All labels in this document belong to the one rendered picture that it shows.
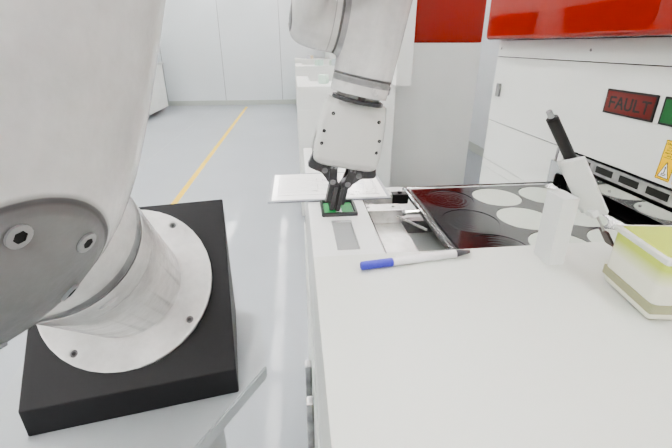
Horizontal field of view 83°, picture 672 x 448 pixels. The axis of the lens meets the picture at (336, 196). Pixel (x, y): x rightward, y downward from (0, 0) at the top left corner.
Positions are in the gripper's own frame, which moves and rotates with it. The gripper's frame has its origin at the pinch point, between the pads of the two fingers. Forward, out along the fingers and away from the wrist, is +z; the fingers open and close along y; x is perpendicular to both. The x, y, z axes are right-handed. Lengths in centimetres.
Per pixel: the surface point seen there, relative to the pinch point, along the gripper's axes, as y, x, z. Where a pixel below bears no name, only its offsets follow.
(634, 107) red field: -54, -11, -23
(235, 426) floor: 9, -38, 103
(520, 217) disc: -37.1, -6.3, 0.7
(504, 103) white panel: -56, -57, -17
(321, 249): 2.6, 12.6, 3.0
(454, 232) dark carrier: -22.4, -1.5, 3.8
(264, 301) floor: 4, -106, 101
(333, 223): 0.2, 4.2, 2.9
